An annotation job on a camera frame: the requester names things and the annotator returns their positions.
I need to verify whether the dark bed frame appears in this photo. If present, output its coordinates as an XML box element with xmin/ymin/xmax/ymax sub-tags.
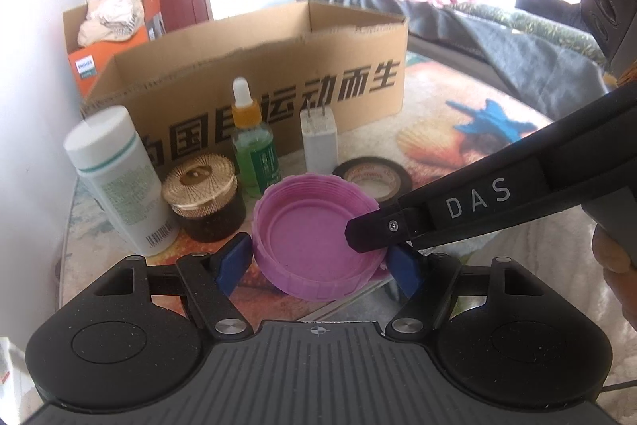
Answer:
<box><xmin>405</xmin><ymin>34</ymin><xmax>503</xmax><ymax>82</ymax></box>

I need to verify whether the green dropper bottle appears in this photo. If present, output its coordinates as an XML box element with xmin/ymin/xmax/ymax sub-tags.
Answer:
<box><xmin>231</xmin><ymin>77</ymin><xmax>282</xmax><ymax>199</ymax></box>

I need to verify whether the person's right hand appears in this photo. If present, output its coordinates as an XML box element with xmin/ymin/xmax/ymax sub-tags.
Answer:
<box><xmin>592</xmin><ymin>221</ymin><xmax>637</xmax><ymax>321</ymax></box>

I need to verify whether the pink plastic lid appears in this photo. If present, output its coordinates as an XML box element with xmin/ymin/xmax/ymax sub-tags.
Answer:
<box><xmin>252</xmin><ymin>174</ymin><xmax>391</xmax><ymax>303</ymax></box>

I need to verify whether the black tape roll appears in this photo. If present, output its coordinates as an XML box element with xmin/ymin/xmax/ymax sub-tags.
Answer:
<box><xmin>331</xmin><ymin>157</ymin><xmax>413</xmax><ymax>207</ymax></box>

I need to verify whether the black jar with gold lid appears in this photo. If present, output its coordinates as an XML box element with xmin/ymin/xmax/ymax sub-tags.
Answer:
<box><xmin>160</xmin><ymin>155</ymin><xmax>247</xmax><ymax>243</ymax></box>

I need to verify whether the white pill bottle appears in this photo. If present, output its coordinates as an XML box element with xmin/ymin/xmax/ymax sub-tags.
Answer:
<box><xmin>64</xmin><ymin>105</ymin><xmax>178</xmax><ymax>257</ymax></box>

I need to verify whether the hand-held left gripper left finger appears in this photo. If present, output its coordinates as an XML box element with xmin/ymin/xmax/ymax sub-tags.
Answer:
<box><xmin>92</xmin><ymin>231</ymin><xmax>252</xmax><ymax>341</ymax></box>

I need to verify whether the orange cardboard box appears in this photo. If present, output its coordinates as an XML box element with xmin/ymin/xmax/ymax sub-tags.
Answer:
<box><xmin>63</xmin><ymin>0</ymin><xmax>165</xmax><ymax>97</ymax></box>

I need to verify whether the dark grey printed blanket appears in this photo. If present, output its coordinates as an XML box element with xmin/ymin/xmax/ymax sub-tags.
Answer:
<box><xmin>289</xmin><ymin>0</ymin><xmax>618</xmax><ymax>127</ymax></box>

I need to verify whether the brown cardboard box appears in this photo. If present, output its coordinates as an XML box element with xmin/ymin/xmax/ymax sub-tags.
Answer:
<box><xmin>80</xmin><ymin>0</ymin><xmax>410</xmax><ymax>167</ymax></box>

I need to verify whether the white charger plug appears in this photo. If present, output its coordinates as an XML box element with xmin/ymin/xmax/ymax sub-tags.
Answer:
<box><xmin>299</xmin><ymin>101</ymin><xmax>340</xmax><ymax>175</ymax></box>

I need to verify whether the beige cloth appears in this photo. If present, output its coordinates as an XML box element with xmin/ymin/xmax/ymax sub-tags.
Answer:
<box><xmin>77</xmin><ymin>0</ymin><xmax>147</xmax><ymax>47</ymax></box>

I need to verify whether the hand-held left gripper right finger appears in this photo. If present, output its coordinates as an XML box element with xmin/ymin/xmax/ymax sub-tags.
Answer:
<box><xmin>375</xmin><ymin>243</ymin><xmax>541</xmax><ymax>341</ymax></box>

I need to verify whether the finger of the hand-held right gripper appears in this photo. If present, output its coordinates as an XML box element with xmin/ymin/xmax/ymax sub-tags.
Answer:
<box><xmin>345</xmin><ymin>203</ymin><xmax>429</xmax><ymax>257</ymax></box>

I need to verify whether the dark cloth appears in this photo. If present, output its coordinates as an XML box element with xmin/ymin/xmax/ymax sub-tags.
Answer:
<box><xmin>515</xmin><ymin>0</ymin><xmax>598</xmax><ymax>32</ymax></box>

